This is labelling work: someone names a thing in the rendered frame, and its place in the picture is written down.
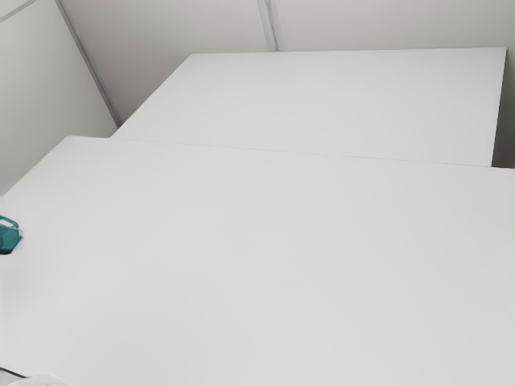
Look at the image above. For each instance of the teal faceted mug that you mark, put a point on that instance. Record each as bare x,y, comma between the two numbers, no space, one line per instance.
8,235

